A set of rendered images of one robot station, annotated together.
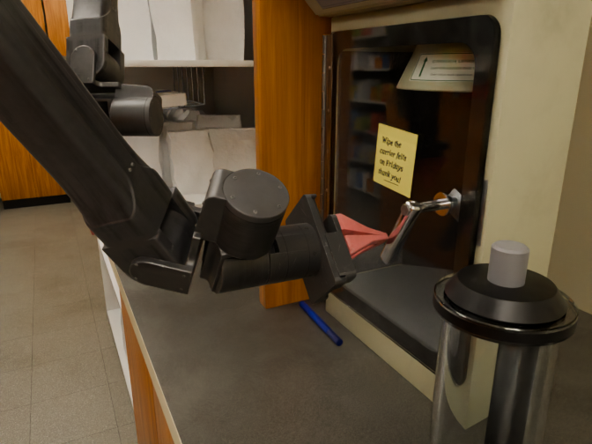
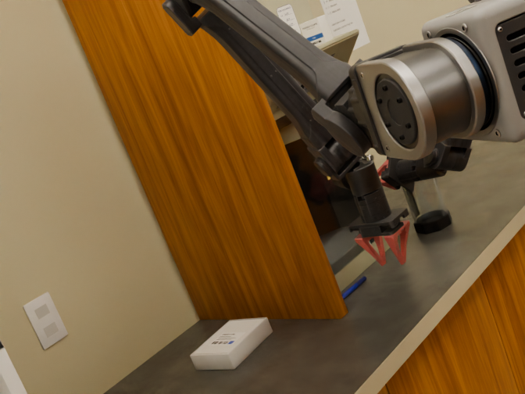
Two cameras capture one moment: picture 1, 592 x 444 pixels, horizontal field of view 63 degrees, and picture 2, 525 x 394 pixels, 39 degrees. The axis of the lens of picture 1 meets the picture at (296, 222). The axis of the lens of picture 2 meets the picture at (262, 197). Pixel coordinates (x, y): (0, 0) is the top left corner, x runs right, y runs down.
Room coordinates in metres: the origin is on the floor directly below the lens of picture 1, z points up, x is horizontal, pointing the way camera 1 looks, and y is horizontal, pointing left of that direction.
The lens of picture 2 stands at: (1.32, 1.51, 1.59)
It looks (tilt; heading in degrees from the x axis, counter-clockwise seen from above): 12 degrees down; 252
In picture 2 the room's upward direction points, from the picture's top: 22 degrees counter-clockwise
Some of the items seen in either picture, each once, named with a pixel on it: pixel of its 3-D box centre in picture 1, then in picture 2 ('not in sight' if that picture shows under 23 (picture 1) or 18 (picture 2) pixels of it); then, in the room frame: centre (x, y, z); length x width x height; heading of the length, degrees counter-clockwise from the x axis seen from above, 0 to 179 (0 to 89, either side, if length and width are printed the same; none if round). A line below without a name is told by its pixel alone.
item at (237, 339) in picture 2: not in sight; (231, 343); (1.01, -0.06, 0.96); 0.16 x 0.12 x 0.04; 32
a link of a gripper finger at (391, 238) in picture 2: not in sight; (390, 241); (0.73, 0.31, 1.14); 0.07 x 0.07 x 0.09; 27
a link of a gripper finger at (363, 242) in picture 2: not in sight; (381, 242); (0.74, 0.29, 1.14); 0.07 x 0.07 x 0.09; 27
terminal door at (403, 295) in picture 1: (386, 190); (333, 180); (0.61, -0.12, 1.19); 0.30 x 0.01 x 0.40; 27
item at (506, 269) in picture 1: (505, 284); not in sight; (0.36, -0.17, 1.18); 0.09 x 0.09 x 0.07
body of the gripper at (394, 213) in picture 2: not in sight; (373, 208); (0.74, 0.30, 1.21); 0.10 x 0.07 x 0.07; 117
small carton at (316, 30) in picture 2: not in sight; (316, 31); (0.52, -0.10, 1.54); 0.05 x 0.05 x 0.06; 40
